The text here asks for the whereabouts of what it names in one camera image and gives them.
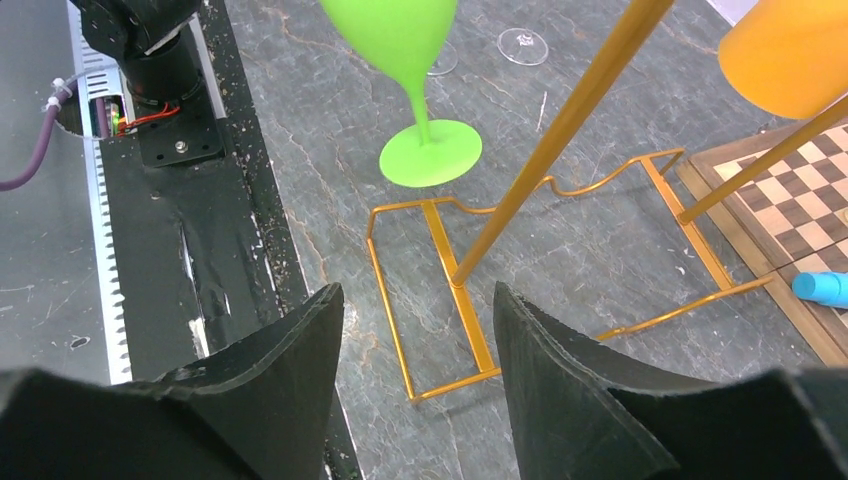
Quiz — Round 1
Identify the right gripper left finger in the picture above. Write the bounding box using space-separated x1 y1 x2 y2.
1 283 344 479

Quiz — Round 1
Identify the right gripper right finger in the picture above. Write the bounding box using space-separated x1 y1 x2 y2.
493 282 847 479

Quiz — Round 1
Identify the gold wire glass rack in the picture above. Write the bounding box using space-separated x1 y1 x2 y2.
401 0 847 404

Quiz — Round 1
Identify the clear wine glass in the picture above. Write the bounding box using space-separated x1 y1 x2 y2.
427 41 458 77
497 28 549 66

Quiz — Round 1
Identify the green plastic wine glass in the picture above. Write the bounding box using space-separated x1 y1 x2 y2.
321 0 483 188

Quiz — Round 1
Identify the orange plastic wine glass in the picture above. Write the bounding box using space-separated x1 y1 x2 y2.
718 0 847 120

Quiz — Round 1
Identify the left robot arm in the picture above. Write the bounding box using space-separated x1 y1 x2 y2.
73 0 201 106

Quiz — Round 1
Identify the blue cylinder tube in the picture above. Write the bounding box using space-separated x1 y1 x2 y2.
791 272 847 309

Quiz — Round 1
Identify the wooden chessboard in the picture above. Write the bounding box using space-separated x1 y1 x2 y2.
707 120 847 366

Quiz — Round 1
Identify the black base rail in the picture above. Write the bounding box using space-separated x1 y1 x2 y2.
66 0 362 480

